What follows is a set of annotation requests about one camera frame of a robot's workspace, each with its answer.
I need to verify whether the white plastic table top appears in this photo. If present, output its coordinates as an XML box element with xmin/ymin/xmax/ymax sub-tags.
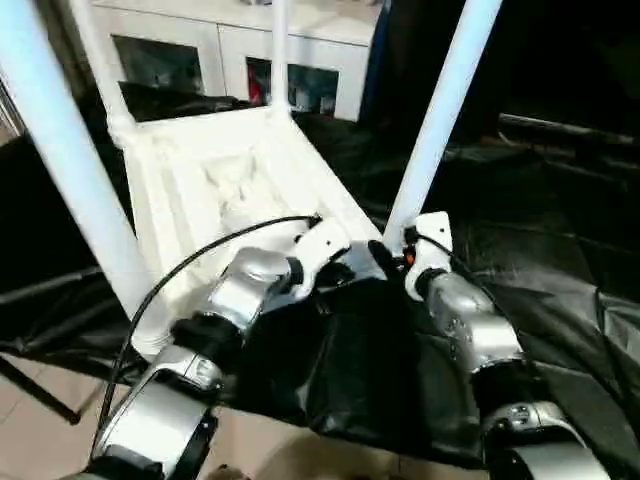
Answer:
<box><xmin>112</xmin><ymin>107</ymin><xmax>396</xmax><ymax>356</ymax></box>

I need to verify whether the black left wrist camera cable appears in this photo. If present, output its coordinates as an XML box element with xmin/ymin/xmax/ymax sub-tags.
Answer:
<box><xmin>97</xmin><ymin>213</ymin><xmax>324</xmax><ymax>451</ymax></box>

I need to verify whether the dark blue hanging cloth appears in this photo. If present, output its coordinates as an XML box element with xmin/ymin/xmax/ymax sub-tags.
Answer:
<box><xmin>362</xmin><ymin>0</ymin><xmax>396</xmax><ymax>121</ymax></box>

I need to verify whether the black metal rod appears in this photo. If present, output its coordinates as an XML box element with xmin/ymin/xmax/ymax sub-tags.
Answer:
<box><xmin>497</xmin><ymin>113</ymin><xmax>640</xmax><ymax>151</ymax></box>

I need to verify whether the white plastic table leg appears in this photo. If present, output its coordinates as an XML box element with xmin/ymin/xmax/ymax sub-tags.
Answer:
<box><xmin>268</xmin><ymin>0</ymin><xmax>294</xmax><ymax>121</ymax></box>
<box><xmin>69</xmin><ymin>0</ymin><xmax>139</xmax><ymax>141</ymax></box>
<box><xmin>0</xmin><ymin>0</ymin><xmax>171</xmax><ymax>354</ymax></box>
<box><xmin>382</xmin><ymin>0</ymin><xmax>504</xmax><ymax>256</ymax></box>

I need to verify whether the black metal stand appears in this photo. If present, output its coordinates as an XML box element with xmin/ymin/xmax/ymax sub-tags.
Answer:
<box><xmin>0</xmin><ymin>269</ymin><xmax>101</xmax><ymax>426</ymax></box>

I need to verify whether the white glass-door cabinet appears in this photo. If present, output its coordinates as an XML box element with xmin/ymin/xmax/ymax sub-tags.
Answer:
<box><xmin>92</xmin><ymin>0</ymin><xmax>384</xmax><ymax>124</ymax></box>

